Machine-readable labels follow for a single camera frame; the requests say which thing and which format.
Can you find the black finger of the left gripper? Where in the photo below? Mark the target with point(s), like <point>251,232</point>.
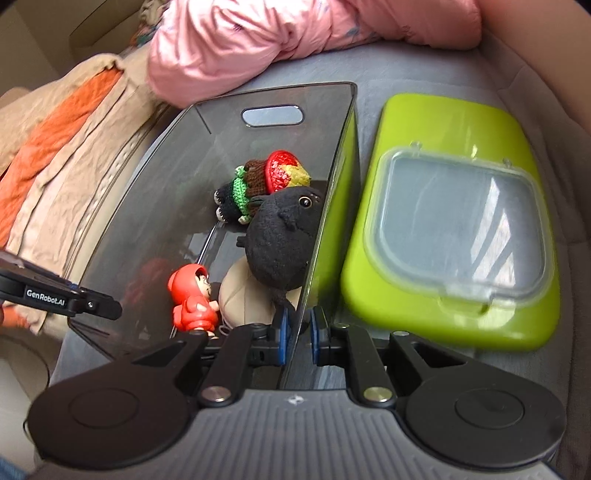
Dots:
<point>24,283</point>

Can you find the pink quilted jacket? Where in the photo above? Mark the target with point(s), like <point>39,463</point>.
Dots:
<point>203,49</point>

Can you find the beige plush toy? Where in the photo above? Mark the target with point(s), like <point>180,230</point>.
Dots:
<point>242,299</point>

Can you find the red hooded figurine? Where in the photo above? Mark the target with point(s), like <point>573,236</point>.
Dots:
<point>190,291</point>

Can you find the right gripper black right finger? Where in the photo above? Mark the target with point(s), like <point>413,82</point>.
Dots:
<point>380,373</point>

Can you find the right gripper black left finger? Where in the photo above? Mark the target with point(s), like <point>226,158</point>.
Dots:
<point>215,372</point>

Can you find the black plush mole toy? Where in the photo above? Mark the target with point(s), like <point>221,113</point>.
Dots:
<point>280,239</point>

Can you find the beige and orange blanket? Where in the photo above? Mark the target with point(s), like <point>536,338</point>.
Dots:
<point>68,149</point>

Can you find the green lid with clear window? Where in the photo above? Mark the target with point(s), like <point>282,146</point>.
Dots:
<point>453,240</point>

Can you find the crocheted doll with red hat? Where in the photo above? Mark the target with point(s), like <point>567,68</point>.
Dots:
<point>234,200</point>

